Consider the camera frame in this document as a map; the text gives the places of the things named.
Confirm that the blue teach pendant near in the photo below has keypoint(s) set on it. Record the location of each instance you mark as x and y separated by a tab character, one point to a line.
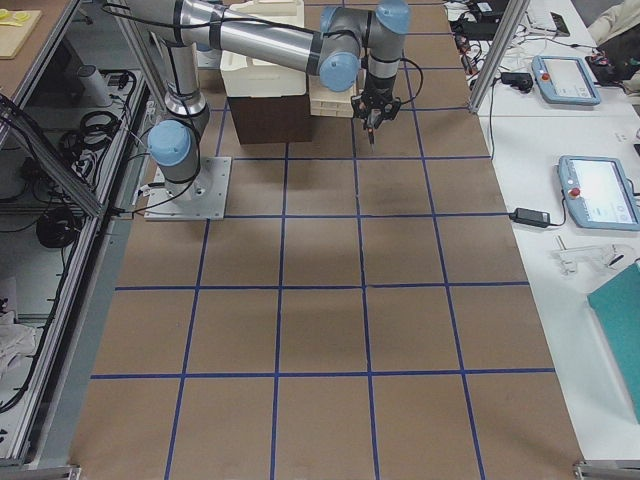
597	193

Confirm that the white crumpled cloth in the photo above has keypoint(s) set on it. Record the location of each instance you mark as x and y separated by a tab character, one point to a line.
17	341

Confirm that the wooden board with yellow parts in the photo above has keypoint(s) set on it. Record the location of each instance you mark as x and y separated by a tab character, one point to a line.
16	28

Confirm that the person in beige clothes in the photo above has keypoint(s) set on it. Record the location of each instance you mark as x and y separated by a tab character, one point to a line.
616	34

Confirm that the blue teach pendant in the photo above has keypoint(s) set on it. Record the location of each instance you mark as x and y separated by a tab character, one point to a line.
597	193
564	81

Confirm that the wooden drawer with white handle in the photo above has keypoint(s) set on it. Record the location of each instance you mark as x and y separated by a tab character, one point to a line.
328	103

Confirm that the aluminium frame post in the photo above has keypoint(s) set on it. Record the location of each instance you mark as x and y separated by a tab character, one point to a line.
505	33

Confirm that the dark brown drawer cabinet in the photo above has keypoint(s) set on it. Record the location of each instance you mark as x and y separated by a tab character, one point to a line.
262	120

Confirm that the blue teach pendant far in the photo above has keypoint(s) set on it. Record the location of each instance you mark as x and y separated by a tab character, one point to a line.
564	81

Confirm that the teal cloth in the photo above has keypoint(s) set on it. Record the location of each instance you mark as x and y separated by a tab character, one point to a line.
616	304

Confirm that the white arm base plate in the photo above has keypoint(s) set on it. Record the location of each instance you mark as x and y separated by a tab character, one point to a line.
205	198

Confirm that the orange grey handled scissors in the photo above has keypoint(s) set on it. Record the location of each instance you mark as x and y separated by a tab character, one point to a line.
370	130

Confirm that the grey cylinder speaker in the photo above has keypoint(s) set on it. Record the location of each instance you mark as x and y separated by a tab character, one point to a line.
94	85

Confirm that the clear acrylic holder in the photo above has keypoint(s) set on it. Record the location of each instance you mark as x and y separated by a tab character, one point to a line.
602	258

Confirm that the black power adapter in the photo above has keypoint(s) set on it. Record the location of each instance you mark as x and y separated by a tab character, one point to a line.
535	218

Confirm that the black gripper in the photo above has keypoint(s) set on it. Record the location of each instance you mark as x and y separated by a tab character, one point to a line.
377	89

